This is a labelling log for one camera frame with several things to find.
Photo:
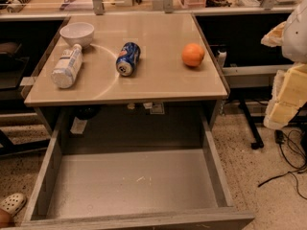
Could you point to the open grey wooden drawer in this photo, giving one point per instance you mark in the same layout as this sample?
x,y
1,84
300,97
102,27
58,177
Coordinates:
x,y
133,172

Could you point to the clear plastic water bottle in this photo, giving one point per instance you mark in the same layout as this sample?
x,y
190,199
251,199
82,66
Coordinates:
x,y
67,68

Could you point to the blue soda can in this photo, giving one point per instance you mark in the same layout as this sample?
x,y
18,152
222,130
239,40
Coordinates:
x,y
128,59

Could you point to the white ceramic bowl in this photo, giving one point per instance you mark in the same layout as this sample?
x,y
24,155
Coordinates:
x,y
81,33

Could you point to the white perforated clog shoe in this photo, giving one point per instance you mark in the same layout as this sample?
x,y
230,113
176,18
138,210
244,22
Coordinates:
x,y
12,204

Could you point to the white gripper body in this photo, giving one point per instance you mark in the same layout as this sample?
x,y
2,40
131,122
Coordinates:
x,y
295,35

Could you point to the black table leg with caster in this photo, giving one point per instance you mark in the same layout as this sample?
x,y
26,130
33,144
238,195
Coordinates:
x,y
258,142

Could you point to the black coiled tool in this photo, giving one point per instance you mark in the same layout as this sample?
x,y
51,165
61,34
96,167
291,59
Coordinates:
x,y
17,5

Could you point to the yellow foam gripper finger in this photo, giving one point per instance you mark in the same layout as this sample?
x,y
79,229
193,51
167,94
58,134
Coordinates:
x,y
289,94
274,37

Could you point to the grey cabinet with beige top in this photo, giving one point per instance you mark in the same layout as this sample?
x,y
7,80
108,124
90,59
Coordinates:
x,y
128,80

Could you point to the orange fruit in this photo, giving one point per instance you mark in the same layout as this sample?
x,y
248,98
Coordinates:
x,y
192,54

